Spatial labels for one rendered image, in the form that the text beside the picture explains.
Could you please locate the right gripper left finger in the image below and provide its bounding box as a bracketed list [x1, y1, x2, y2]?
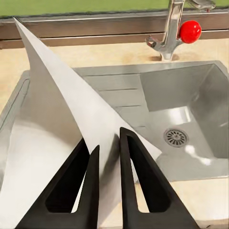
[15, 138, 100, 229]

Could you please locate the paper coffee filter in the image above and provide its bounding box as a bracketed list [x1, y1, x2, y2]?
[0, 17, 162, 229]

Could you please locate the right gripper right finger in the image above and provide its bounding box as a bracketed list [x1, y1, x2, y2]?
[120, 127, 200, 229]

